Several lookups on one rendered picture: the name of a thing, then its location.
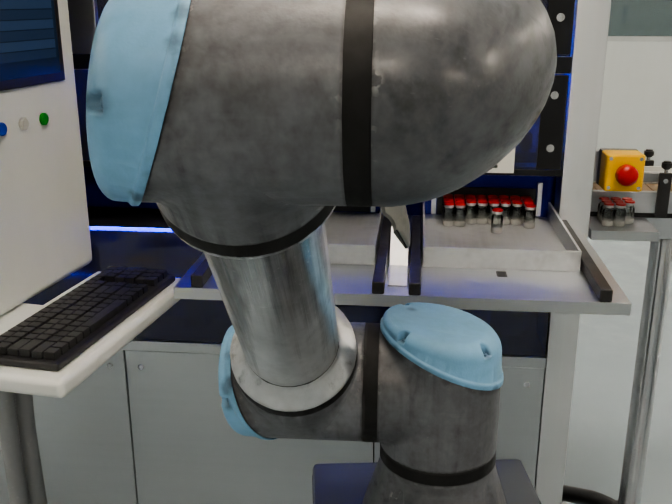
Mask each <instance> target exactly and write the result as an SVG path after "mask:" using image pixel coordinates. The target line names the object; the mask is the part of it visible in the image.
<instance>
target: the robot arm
mask: <svg viewBox="0 0 672 504"><path fill-rule="evenodd" d="M556 66H557V48H556V38H555V31H554V29H553V26H552V23H551V21H550V18H549V15H548V12H547V10H546V8H545V6H544V4H543V2H542V1H541V0H109V1H108V2H107V4H106V5H105V7H104V9H103V11H102V14H101V16H100V18H99V21H98V24H97V27H96V31H95V35H94V39H93V44H92V49H91V54H90V61H89V68H88V78H87V92H86V130H87V143H88V151H89V158H90V163H91V167H92V171H93V175H94V178H95V180H96V183H97V185H98V187H99V189H100V190H101V192H102V193H103V194H104V195H105V196H106V197H107V198H109V199H111V200H113V201H120V202H128V203H129V204H130V205H131V206H139V205H140V204H141V202H145V203H156V204H157V206H158V208H159V210H160V213H161V215H162V217H163V218H164V220H165V222H166V224H167V225H168V226H169V227H170V229H171V230H172V231H173V232H174V233H175V234H176V235H177V236H178V237H179V238H180V239H181V240H182V241H184V242H185V243H187V244H188V245H190V246H191V247H193V248H195V249H197V250H199V251H201V252H203V253H204V254H205V257H206V259H207V262H208V265H209V267H210V270H211V272H212V275H213V277H214V280H215V282H216V285H217V287H218V290H219V292H220V295H221V297H222V300H223V302H224V305H225V308H226V310H227V313H228V315H229V318H230V321H231V323H232V326H230V327H229V328H228V330H227V331H226V333H225V336H224V339H223V342H222V345H221V350H220V356H219V367H218V384H219V395H220V396H221V397H222V404H221V406H222V410H223V413H224V416H225V418H226V420H227V422H228V424H229V425H230V427H231V428H232V429H233V430H234V431H235V432H237V433H238V434H241V435H244V436H251V437H257V438H259V439H263V440H274V439H277V438H287V439H313V440H338V441H363V442H377V443H380V457H379V460H378V462H377V465H376V467H375V470H374V472H373V475H372V478H371V480H370V483H369V485H368V488H367V490H366V493H365V495H364V498H363V503H362V504H507V503H506V500H505V496H504V493H503V490H502V486H501V483H500V479H499V476H498V473H497V469H496V449H497V436H498V421H499V407H500V392H501V386H502V385H503V381H504V375H503V372H502V345H501V341H500V339H499V337H498V335H497V333H496V332H495V331H494V329H493V328H492V327H491V326H490V325H488V324H487V323H486V322H484V321H483V320H481V319H480V318H478V317H476V316H474V315H472V314H470V313H468V312H465V311H462V310H459V309H456V308H453V307H449V306H445V305H439V304H433V303H423V302H411V303H406V304H405V305H403V304H398V305H395V306H392V307H390V308H389V309H387V310H386V311H385V313H384V315H383V317H382V318H381V320H380V323H366V322H349V321H348V319H347V318H346V316H345V315H344V313H343V312H342V311H341V310H340V309H339V308H338V307H336V306H335V301H334V293H333V284H332V276H331V268H330V260H329V251H328V243H327V235H326V226H325V222H326V221H327V219H328V218H329V217H330V215H331V214H332V212H333V210H334V209H335V207H336V206H357V207H371V206H374V207H381V209H382V214H383V215H384V216H385V217H386V218H388V219H389V220H390V222H391V224H392V226H393V230H394V232H393V233H394V234H395V236H396V237H397V238H398V240H399V241H400V242H401V244H402V245H403V246H404V248H405V249H407V248H408V247H409V246H410V224H409V219H408V214H407V210H406V206H405V205H411V204H416V203H420V202H425V201H429V200H432V199H435V198H439V197H441V196H444V195H446V194H448V193H451V192H453V191H455V190H458V189H460V188H462V187H463V186H465V185H467V184H468V183H470V182H472V181H473V180H475V179H477V178H478V177H480V176H481V175H483V174H485V173H486V172H488V171H489V170H491V169H492V168H493V167H494V166H495V165H497V164H498V163H499V162H500V161H501V160H502V159H503V158H504V157H505V156H507V155H508V154H509V153H510V152H511V151H512V150H513V149H514V148H515V147H516V146H517V145H518V144H519V143H520V142H521V141H522V139H523V138H524V137H525V135H526V134H527V133H528V131H529V130H530V129H531V127H532V126H533V125H534V123H535V122H536V120H537V118H538V117H539V115H540V113H541V111H542V110H543V108H544V106H545V104H546V102H547V99H548V97H549V94H550V91H551V88H552V85H553V82H554V77H555V72H556Z"/></svg>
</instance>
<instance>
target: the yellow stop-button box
mask: <svg viewBox="0 0 672 504"><path fill-rule="evenodd" d="M645 159H646V156H645V155H644V154H642V153H641V152H639V151H638V150H637V149H623V148H600V150H599V160H598V170H597V180H596V183H597V184H598V185H599V186H600V187H601V188H602V189H603V190H604V191H623V192H641V191H642V184H643V176H644V167H645ZM625 164H630V165H632V166H634V167H635V168H636V169H637V170H638V173H639V177H638V180H637V182H636V183H635V184H633V185H631V186H622V185H621V184H619V183H618V182H617V180H616V178H615V173H616V170H617V169H618V168H619V167H620V166H622V165H625Z"/></svg>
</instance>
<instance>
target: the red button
mask: <svg viewBox="0 0 672 504"><path fill-rule="evenodd" d="M638 177H639V173H638V170H637V169H636V168H635V167H634V166H632V165H630V164H625V165H622V166H620V167H619V168H618V169H617V170H616V173H615V178H616V180H617V182H618V183H619V184H621V185H622V186H631V185H633V184H635V183H636V182H637V180H638Z"/></svg>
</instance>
